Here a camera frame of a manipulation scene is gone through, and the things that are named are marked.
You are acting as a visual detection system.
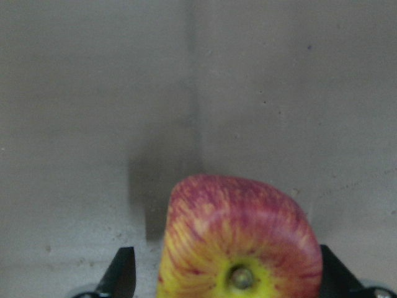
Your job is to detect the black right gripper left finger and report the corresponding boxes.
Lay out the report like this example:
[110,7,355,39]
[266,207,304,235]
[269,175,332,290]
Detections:
[94,246,136,298]

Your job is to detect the red yellow carried apple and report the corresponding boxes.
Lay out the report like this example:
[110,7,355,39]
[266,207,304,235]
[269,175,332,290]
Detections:
[156,174,323,297]

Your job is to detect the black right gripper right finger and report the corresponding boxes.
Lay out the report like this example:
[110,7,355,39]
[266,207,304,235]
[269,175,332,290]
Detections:
[319,245,366,297]

